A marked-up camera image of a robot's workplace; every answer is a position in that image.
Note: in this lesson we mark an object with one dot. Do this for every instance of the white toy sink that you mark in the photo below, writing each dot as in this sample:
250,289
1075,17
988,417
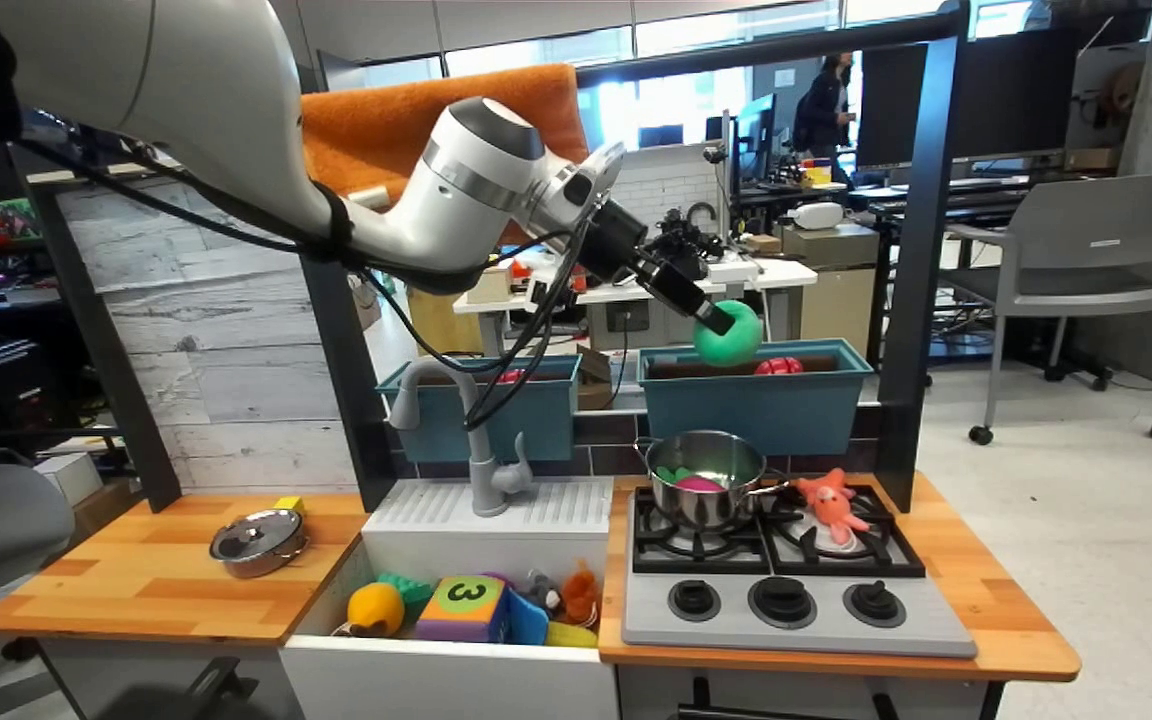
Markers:
497,516

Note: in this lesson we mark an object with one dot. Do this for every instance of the small red toy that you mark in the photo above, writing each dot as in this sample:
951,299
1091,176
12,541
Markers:
512,378

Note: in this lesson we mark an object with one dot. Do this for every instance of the small metal bowl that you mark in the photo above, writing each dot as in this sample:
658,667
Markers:
258,541

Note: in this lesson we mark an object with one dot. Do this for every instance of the large teal planter bin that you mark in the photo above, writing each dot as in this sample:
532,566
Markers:
761,407

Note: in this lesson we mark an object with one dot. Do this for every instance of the black stove knob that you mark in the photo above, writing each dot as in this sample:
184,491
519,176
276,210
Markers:
780,603
873,603
694,603

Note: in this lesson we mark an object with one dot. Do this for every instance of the orange towel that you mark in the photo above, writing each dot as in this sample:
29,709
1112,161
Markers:
379,121

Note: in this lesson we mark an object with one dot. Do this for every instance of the grey toy faucet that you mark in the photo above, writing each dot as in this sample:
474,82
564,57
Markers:
483,466

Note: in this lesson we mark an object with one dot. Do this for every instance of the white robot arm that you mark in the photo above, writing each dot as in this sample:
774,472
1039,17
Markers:
202,82

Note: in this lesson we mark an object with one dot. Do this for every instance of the number three soft block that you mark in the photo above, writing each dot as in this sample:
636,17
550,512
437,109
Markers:
461,609

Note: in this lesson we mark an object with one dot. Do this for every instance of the steel pot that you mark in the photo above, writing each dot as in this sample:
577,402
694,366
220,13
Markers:
703,512

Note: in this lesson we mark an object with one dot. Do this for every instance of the black machine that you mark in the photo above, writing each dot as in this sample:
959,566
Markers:
706,242

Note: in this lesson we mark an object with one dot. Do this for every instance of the person in dark clothes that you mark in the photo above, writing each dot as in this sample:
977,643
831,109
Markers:
821,105

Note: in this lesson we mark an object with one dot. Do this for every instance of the pink shrimp toy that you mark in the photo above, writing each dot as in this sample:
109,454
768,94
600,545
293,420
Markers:
827,506

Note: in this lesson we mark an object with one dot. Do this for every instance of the dark green plush toy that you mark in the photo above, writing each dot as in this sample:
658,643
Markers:
412,595

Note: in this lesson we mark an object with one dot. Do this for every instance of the grey toy stove top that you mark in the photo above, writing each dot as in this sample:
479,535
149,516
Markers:
738,629

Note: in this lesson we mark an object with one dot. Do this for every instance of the orange plush toy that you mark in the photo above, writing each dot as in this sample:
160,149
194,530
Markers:
580,595

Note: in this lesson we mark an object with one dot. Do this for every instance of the grey wheeled chair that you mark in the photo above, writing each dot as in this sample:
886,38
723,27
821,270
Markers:
1096,245

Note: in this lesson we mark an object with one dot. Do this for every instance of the white table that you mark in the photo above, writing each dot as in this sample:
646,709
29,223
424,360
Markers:
778,279

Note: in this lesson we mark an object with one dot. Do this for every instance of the yellow round plush toy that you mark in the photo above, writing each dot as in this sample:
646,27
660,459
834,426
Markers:
375,609

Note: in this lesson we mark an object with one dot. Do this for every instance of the yellow green toy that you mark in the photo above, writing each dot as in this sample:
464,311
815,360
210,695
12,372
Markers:
572,639

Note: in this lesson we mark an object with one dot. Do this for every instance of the small teal planter bin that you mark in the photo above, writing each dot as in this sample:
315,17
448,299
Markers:
529,426

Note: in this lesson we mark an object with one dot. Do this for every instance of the green plush ball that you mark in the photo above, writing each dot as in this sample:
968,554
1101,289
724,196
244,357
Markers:
732,345

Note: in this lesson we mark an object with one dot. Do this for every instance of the stone pattern backsplash panel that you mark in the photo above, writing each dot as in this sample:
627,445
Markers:
202,360

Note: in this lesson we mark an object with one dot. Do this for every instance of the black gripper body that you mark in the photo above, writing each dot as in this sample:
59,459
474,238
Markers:
642,257

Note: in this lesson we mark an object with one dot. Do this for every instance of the wooden toy kitchen counter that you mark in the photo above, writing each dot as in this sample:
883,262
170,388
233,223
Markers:
149,576

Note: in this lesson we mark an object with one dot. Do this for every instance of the blue soft toy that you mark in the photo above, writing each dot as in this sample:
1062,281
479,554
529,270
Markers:
521,619

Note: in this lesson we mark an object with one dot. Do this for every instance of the red flower toy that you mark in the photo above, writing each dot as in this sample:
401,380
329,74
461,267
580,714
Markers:
778,366

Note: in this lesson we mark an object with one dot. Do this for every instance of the small yellow toy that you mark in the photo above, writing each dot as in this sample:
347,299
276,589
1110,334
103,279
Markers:
290,506

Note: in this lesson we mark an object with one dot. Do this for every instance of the black kitchen frame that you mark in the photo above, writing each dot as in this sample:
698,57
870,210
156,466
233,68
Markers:
931,200

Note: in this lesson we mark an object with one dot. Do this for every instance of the grey plush toy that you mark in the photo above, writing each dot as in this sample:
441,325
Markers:
542,589

